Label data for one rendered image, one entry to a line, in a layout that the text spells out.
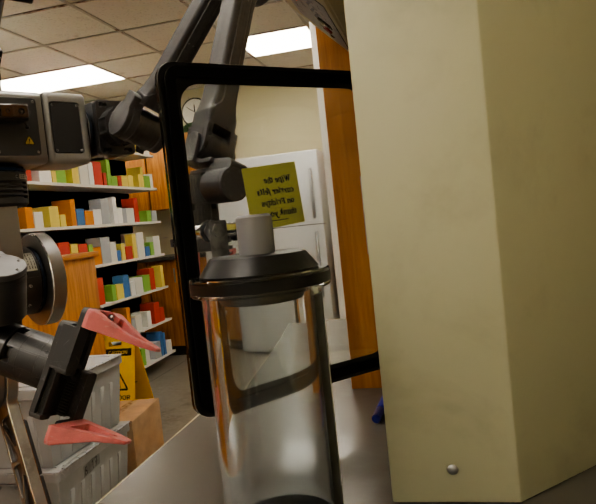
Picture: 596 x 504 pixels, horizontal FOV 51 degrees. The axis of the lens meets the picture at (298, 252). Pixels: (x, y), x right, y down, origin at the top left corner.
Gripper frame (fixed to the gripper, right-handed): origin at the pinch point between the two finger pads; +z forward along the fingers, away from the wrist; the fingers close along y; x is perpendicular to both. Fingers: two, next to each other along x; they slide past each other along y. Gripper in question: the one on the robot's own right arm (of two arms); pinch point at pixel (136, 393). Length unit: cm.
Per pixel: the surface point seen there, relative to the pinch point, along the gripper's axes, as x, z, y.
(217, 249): 3.7, 2.3, 17.0
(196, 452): 11.8, 4.5, -6.3
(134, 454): 244, -97, -73
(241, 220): -17.9, 11.5, 17.7
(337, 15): -2.4, 9.4, 43.5
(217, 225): 2.8, 1.8, 19.5
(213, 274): -19.3, 11.2, 13.2
